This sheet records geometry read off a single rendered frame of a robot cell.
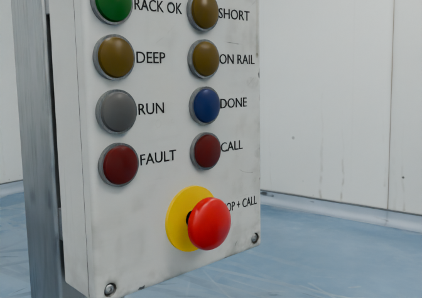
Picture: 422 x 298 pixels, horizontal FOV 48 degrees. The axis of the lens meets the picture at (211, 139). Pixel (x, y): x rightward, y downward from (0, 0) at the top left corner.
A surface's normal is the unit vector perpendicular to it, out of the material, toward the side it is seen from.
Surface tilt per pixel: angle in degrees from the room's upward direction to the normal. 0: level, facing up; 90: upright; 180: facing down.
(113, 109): 89
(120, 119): 93
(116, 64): 93
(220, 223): 89
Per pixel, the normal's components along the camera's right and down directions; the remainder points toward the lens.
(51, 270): -0.73, 0.10
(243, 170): 0.68, 0.08
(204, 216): 0.39, -0.19
